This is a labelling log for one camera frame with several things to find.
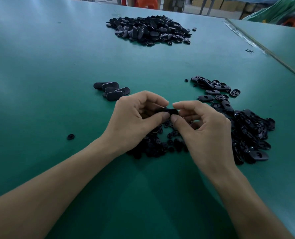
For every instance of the person's left hand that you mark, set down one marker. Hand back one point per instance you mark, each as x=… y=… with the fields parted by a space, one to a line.
x=130 y=122

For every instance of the person's right forearm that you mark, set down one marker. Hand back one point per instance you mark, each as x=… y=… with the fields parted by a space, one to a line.
x=254 y=209

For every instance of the lone black ring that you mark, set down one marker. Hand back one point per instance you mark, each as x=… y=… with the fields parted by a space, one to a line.
x=71 y=136

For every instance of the pile of small black buttons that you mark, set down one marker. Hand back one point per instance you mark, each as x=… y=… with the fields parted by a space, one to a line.
x=155 y=146

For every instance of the person's right hand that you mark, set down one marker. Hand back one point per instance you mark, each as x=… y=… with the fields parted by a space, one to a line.
x=207 y=139

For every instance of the person's left forearm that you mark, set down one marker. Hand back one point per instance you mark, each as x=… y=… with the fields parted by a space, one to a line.
x=43 y=196

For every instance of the pile of black oval shells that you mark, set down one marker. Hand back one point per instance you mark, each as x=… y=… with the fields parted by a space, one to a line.
x=252 y=134

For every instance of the green striped bag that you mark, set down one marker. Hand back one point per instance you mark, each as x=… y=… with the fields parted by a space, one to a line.
x=274 y=10

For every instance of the small black plastic scrap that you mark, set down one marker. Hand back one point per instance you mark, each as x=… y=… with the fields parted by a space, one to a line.
x=249 y=50

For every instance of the small open cardboard box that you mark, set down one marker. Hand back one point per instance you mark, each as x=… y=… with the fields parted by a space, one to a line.
x=173 y=3

